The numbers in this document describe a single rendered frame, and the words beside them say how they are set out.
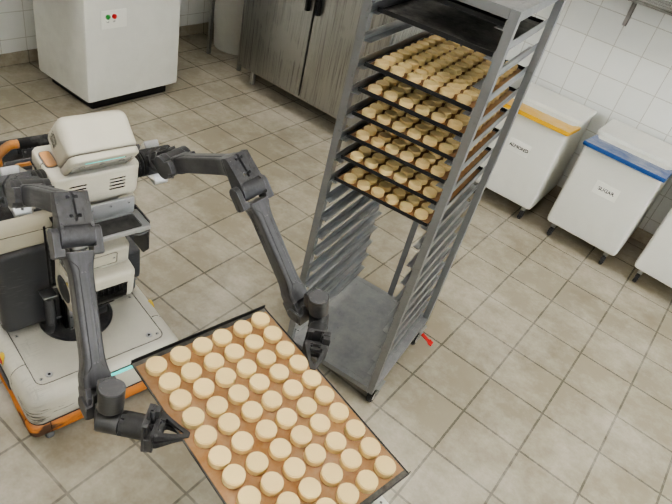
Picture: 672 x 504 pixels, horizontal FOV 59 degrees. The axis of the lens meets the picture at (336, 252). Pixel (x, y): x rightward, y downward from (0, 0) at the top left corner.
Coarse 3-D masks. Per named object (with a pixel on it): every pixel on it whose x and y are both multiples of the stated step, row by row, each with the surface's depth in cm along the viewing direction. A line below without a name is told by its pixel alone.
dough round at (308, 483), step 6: (306, 480) 131; (312, 480) 132; (300, 486) 130; (306, 486) 130; (312, 486) 130; (318, 486) 131; (300, 492) 129; (306, 492) 129; (312, 492) 129; (318, 492) 130; (306, 498) 128; (312, 498) 129
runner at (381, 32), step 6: (390, 24) 205; (396, 24) 209; (402, 24) 214; (408, 24) 217; (372, 30) 195; (378, 30) 199; (384, 30) 203; (390, 30) 206; (396, 30) 208; (402, 30) 210; (366, 36) 193; (372, 36) 197; (378, 36) 199; (384, 36) 200; (372, 42) 193
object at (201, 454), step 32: (192, 352) 152; (256, 352) 157; (192, 384) 145; (320, 384) 154; (352, 416) 149; (192, 448) 132; (256, 448) 136; (352, 448) 142; (384, 448) 144; (256, 480) 130; (288, 480) 132; (320, 480) 134; (352, 480) 136; (384, 480) 138
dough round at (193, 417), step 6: (192, 408) 138; (198, 408) 138; (186, 414) 136; (192, 414) 136; (198, 414) 137; (186, 420) 135; (192, 420) 135; (198, 420) 136; (186, 426) 135; (192, 426) 135; (198, 426) 136
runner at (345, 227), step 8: (368, 208) 283; (352, 216) 270; (360, 216) 276; (344, 224) 265; (352, 224) 270; (336, 232) 261; (344, 232) 263; (328, 240) 256; (336, 240) 258; (320, 248) 251
